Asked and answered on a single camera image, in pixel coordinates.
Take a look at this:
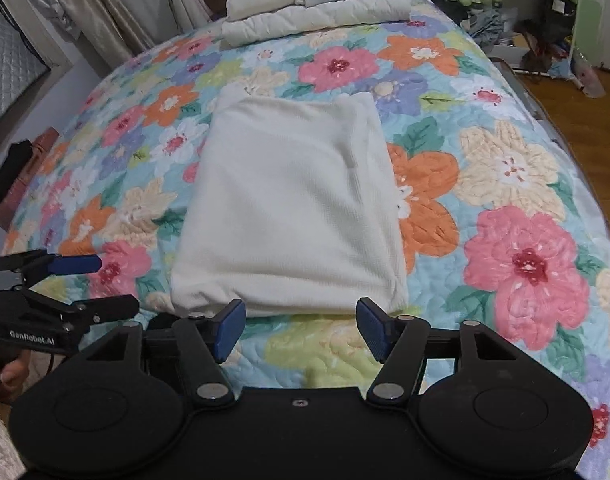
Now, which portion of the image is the cream button pajama top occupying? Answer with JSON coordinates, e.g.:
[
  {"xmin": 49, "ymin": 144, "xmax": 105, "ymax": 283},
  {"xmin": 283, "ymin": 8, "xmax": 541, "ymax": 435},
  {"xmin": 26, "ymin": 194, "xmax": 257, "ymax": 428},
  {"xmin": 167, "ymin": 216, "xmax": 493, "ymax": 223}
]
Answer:
[{"xmin": 171, "ymin": 84, "xmax": 408, "ymax": 316}]

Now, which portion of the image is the red brown slatted crate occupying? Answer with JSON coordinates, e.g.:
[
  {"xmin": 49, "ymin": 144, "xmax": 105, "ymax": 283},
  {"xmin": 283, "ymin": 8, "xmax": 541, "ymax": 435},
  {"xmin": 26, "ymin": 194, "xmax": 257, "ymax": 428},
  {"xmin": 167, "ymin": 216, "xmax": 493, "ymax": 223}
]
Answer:
[{"xmin": 0, "ymin": 127, "xmax": 60, "ymax": 232}]

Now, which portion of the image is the person's left hand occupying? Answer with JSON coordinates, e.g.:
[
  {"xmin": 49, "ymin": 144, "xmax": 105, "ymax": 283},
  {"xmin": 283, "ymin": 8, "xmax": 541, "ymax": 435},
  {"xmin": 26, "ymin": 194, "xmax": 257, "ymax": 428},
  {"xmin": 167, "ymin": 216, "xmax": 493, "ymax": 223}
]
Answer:
[{"xmin": 0, "ymin": 350, "xmax": 32, "ymax": 400}]

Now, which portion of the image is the silver quilted window cover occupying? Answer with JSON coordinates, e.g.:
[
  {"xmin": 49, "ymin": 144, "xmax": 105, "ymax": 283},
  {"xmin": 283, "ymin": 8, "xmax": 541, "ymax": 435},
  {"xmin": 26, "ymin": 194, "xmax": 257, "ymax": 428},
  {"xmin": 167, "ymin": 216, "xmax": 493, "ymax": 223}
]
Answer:
[{"xmin": 0, "ymin": 0, "xmax": 50, "ymax": 120}]

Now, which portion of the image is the cream quilted folded jacket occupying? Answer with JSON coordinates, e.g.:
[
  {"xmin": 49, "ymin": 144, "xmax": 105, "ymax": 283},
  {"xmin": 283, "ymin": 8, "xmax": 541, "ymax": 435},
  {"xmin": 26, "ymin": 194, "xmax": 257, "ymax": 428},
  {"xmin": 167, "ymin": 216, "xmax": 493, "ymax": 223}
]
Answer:
[{"xmin": 221, "ymin": 0, "xmax": 413, "ymax": 47}]

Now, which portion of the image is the white cabinet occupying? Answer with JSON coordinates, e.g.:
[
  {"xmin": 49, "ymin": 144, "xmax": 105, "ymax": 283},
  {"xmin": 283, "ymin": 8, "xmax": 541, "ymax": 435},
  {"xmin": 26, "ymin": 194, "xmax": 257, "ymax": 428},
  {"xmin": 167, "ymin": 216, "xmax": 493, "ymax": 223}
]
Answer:
[{"xmin": 570, "ymin": 0, "xmax": 610, "ymax": 74}]

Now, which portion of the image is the black cloth on crate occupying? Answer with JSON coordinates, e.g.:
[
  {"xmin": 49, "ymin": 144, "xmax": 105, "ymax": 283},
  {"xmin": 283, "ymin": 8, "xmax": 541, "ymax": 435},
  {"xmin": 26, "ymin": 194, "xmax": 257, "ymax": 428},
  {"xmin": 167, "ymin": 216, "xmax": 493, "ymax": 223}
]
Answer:
[{"xmin": 0, "ymin": 140, "xmax": 34, "ymax": 204}]

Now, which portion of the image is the beige curtain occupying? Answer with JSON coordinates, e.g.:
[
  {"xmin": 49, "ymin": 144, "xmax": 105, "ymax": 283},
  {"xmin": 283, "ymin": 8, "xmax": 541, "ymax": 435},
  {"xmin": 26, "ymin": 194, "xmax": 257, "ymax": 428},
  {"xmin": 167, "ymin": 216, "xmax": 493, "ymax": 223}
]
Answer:
[{"xmin": 0, "ymin": 0, "xmax": 159, "ymax": 68}]

